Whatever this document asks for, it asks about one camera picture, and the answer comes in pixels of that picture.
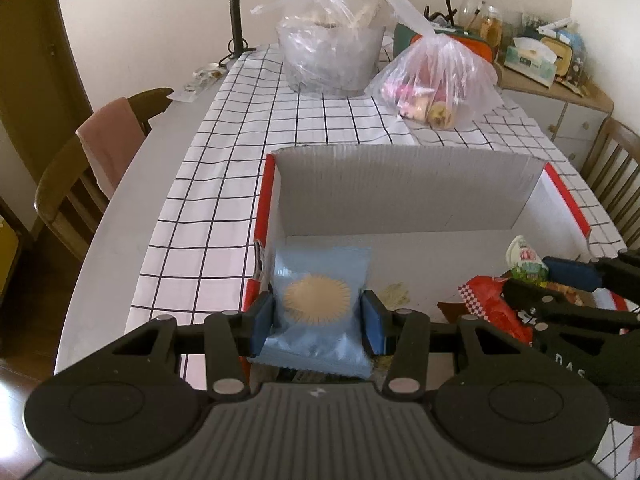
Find black gooseneck desk lamp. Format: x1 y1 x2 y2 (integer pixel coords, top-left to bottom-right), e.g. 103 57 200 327
227 0 321 61

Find small clear packets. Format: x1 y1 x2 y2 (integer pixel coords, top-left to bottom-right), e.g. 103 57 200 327
172 62 226 103

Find plastic bag of snacks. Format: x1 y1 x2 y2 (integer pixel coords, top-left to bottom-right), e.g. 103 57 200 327
350 0 501 132

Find yellow retro radio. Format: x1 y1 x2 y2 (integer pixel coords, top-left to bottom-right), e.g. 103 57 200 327
540 30 587 81

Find tissue box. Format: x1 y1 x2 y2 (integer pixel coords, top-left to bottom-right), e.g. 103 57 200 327
504 37 558 86

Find red snack packet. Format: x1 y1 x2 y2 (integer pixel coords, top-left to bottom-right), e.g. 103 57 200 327
437 275 640 346

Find wooden side cabinet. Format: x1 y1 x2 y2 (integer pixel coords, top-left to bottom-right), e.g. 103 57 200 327
495 60 615 171

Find light blue snack packet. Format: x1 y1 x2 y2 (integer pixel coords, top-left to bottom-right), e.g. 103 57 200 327
248 246 373 378

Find wooden chair with towel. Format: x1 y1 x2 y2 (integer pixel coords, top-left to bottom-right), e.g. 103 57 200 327
34 87 176 261

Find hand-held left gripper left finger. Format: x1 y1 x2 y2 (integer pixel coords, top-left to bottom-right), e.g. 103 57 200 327
107 292 276 395

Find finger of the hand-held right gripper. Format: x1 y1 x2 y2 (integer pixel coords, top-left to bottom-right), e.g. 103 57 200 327
502 279 640 331
542 249 640 306

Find clear bag over grey tub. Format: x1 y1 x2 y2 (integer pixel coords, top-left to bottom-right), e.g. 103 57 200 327
250 0 396 98

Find wooden slatted chair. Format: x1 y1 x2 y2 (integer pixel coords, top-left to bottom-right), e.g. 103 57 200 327
580 117 640 251

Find glass jar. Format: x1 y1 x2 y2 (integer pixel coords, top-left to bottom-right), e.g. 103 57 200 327
457 0 503 51

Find red cardboard box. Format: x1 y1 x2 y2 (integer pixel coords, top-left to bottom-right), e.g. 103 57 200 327
242 144 640 376

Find green and orange tin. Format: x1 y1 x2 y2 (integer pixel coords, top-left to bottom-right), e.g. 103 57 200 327
392 22 496 63

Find green snack packet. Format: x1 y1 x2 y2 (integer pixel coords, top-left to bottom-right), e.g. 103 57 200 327
505 235 551 281

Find pink towel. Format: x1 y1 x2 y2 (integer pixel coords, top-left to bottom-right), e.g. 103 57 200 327
75 97 146 201

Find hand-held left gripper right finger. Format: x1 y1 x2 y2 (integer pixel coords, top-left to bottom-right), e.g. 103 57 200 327
361 290 531 395

